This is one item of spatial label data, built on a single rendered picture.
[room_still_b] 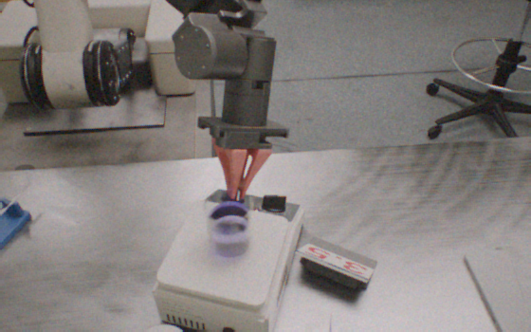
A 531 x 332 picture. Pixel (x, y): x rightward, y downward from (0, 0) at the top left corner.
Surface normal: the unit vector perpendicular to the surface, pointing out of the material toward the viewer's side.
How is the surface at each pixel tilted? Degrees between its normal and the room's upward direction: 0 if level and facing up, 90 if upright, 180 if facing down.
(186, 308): 90
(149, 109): 0
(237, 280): 0
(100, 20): 90
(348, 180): 0
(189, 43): 63
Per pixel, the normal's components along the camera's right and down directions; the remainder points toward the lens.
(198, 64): -0.61, 0.11
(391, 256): 0.00, -0.74
